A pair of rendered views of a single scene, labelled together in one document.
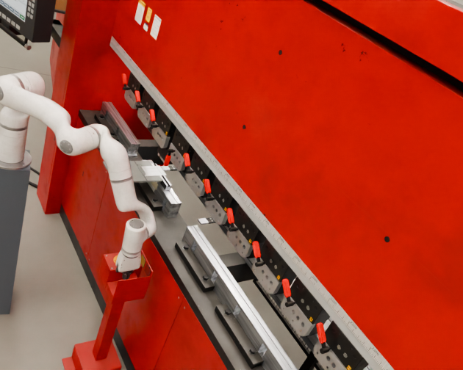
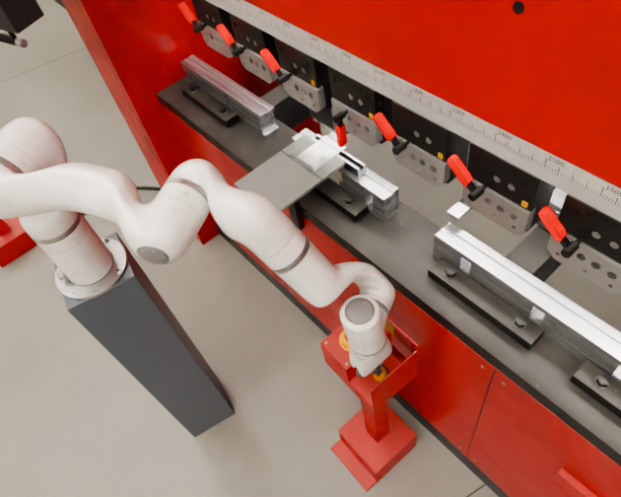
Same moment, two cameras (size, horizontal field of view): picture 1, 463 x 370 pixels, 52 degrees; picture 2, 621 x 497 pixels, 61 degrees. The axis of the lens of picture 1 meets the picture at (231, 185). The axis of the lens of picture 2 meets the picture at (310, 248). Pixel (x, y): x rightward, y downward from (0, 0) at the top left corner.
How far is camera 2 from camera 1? 1.10 m
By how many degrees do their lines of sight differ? 24
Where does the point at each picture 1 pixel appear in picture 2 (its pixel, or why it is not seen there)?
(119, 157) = (263, 227)
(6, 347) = (255, 463)
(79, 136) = (163, 224)
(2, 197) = (124, 327)
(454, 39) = not seen: outside the picture
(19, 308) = (241, 399)
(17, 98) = (14, 198)
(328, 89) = not seen: outside the picture
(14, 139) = (73, 248)
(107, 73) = (160, 12)
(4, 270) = (194, 387)
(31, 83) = (25, 147)
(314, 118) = not seen: outside the picture
